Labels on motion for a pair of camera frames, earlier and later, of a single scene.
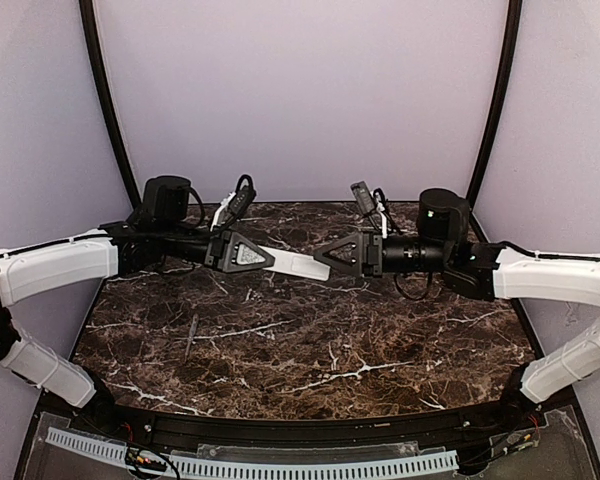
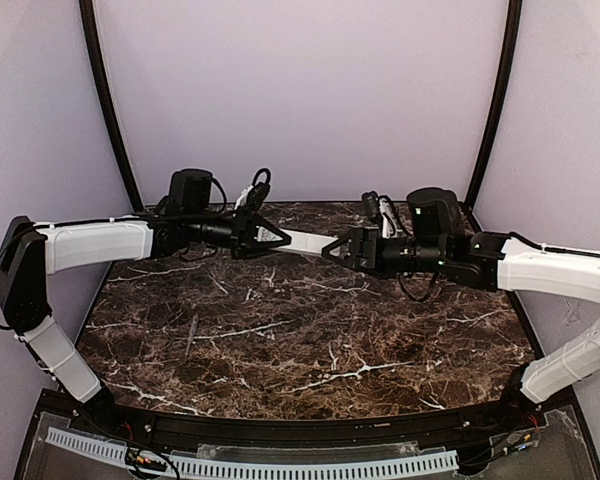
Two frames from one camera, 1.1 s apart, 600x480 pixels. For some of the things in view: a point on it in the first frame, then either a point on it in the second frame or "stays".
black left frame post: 106,92 stays
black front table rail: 367,431 stays
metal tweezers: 194,326 stays
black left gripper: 213,251 -> 241,234
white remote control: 283,260 -> 305,242
